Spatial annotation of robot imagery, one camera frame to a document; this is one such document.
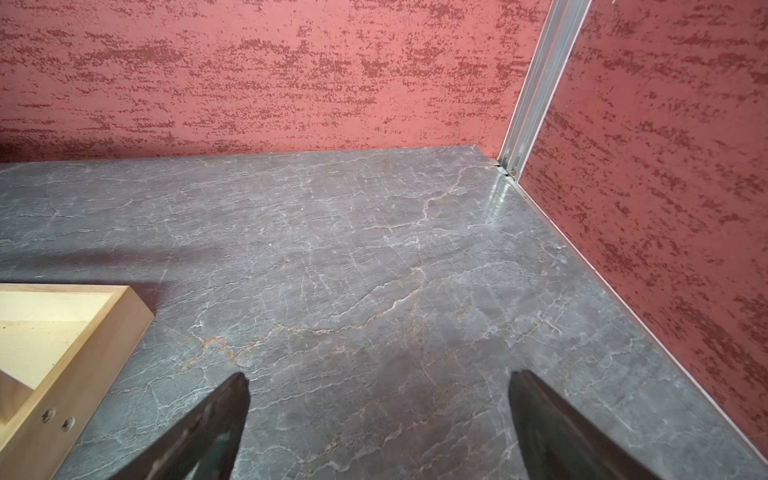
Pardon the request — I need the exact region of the wooden jewelry display stand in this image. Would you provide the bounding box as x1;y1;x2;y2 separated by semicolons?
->
1;283;155;479

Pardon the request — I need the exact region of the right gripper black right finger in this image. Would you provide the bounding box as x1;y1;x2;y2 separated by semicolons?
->
508;370;657;479

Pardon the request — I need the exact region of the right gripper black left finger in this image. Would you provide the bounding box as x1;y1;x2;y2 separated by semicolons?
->
112;372;250;479

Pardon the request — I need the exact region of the right aluminium corner post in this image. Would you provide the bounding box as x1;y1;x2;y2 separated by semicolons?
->
498;0;592;182

